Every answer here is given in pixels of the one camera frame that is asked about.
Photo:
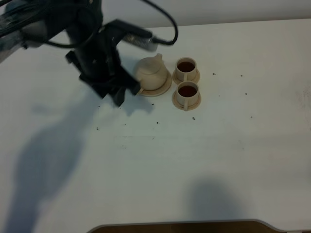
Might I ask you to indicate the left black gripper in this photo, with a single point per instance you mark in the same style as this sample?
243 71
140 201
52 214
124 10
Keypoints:
95 64

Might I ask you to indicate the beige ceramic teapot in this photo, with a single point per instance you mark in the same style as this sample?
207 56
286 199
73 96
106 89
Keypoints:
151 72

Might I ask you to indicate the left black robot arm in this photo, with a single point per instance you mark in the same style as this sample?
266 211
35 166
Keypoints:
75 25

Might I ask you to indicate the beige teapot saucer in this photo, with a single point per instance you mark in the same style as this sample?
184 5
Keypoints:
165 87

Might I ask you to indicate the near beige cup saucer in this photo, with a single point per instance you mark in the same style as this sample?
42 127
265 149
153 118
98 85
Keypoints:
181 107

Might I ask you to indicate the beige cup saucer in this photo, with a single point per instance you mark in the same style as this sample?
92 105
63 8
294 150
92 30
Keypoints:
177 81
181 107

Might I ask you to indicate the near beige teacup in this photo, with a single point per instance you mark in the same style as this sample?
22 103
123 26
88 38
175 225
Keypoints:
187 93

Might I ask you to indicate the beige teacup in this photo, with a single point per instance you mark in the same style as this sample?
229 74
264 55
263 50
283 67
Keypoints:
185 69
187 93

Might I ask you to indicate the far beige teacup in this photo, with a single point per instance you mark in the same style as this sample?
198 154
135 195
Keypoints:
185 69

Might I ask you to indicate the far beige cup saucer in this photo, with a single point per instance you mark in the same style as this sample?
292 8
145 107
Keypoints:
177 81

